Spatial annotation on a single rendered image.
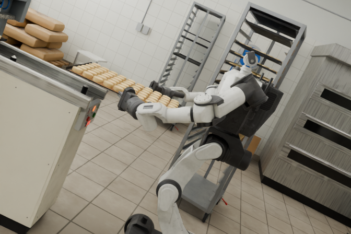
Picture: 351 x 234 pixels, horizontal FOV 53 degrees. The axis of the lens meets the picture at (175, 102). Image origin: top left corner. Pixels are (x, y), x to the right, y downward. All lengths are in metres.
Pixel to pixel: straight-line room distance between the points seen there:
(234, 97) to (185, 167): 0.58
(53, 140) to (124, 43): 4.23
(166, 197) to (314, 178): 3.30
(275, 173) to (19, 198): 3.55
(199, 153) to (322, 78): 3.14
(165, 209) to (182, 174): 0.21
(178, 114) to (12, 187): 1.07
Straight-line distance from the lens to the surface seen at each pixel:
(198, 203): 3.12
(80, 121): 1.94
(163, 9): 5.91
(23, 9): 2.50
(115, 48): 6.10
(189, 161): 1.93
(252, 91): 1.65
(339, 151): 5.01
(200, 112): 1.49
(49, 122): 1.95
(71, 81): 2.19
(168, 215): 2.06
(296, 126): 4.82
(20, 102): 2.00
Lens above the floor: 1.41
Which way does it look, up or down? 11 degrees down
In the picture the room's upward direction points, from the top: 25 degrees clockwise
